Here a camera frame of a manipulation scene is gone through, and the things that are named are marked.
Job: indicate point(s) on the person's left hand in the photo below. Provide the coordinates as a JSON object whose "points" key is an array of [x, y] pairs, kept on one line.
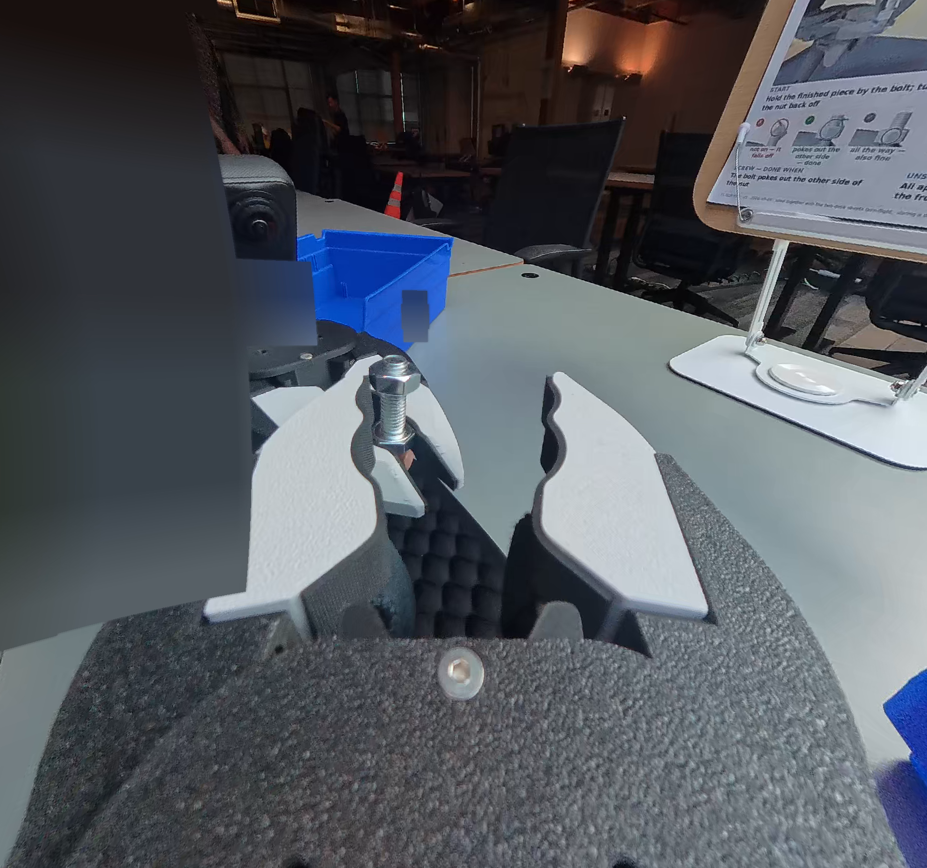
{"points": [[409, 459]]}

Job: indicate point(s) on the black office chair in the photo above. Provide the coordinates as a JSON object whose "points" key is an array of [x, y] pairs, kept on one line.
{"points": [[557, 180], [688, 223]]}

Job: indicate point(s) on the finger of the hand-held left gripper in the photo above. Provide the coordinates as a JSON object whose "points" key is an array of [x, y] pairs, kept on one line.
{"points": [[282, 401], [442, 433]]}

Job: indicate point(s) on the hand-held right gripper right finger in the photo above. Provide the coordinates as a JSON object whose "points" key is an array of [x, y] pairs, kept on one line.
{"points": [[615, 520]]}

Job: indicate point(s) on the orange traffic cone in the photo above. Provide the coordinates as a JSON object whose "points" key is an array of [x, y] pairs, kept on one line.
{"points": [[394, 194]]}

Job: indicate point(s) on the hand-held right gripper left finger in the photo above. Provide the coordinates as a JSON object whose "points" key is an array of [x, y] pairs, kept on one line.
{"points": [[304, 506]]}

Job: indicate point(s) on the silver hex bolt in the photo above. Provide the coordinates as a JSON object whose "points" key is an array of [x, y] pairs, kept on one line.
{"points": [[393, 411]]}

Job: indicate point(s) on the white paper sign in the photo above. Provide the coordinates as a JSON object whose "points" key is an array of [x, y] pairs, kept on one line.
{"points": [[833, 85]]}

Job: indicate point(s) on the black dimpled foam pad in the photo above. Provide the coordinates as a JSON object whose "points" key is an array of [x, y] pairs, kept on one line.
{"points": [[449, 571]]}

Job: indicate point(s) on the blue plastic bin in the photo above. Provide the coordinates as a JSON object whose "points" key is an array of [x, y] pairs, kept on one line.
{"points": [[909, 730], [376, 281]]}

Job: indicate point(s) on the white ceiling vent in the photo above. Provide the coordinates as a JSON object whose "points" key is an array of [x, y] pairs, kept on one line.
{"points": [[255, 4]]}

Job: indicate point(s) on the tall paned window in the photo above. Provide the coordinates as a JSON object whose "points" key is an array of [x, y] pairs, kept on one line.
{"points": [[376, 103]]}

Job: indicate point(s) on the wood-edged grey table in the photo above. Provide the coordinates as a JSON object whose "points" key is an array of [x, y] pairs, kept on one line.
{"points": [[630, 178]]}

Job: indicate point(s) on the wooden wall light shelf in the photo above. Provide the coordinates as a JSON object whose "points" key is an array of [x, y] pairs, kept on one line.
{"points": [[605, 71]]}

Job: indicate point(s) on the silver hex nut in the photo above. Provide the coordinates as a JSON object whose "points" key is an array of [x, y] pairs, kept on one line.
{"points": [[395, 439]]}

